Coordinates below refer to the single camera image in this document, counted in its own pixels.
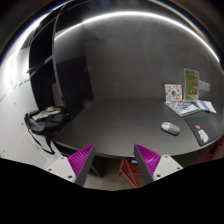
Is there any beige cloth on backpack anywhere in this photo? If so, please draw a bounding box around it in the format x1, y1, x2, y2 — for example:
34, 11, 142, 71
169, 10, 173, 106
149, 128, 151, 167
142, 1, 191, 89
32, 106, 61, 120

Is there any white wall socket plate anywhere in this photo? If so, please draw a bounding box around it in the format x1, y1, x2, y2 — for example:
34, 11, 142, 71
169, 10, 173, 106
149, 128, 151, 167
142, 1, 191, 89
199, 81, 210, 91

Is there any red table leg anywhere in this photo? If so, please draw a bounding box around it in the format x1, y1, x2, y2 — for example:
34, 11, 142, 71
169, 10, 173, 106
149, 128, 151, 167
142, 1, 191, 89
118, 159, 140, 188
195, 136, 224, 163

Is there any red right table leg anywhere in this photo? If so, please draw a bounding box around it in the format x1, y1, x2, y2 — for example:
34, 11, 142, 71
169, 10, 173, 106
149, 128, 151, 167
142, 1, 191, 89
195, 136, 224, 163

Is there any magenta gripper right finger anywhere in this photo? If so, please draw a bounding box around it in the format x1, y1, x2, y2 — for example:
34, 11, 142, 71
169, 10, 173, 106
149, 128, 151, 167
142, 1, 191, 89
133, 143, 184, 184

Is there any white illustrated card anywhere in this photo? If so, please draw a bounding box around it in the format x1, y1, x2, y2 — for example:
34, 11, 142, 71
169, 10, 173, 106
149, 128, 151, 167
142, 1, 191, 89
165, 84, 182, 102

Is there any white booklet with blue pen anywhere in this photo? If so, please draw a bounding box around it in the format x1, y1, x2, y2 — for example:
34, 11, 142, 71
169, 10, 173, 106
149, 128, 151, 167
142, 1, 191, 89
196, 100, 216, 114

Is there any black backpack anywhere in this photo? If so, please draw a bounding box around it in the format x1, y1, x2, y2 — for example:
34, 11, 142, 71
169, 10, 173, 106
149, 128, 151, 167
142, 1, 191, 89
24, 108, 68, 155

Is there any black mouse pad with sticker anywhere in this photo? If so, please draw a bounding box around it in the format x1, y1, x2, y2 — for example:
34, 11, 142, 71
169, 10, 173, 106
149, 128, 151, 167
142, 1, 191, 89
185, 116, 218, 146

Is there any pale green computer mouse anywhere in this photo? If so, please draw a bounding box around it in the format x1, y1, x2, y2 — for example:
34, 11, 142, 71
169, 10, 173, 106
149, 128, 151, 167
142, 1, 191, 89
161, 122, 180, 136

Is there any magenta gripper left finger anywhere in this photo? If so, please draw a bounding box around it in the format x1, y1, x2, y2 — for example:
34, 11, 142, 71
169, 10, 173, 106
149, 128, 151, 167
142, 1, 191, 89
46, 144, 96, 187

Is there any striped magazine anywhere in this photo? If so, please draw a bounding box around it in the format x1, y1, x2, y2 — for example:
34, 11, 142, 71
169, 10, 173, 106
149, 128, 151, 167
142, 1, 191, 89
165, 101, 200, 117

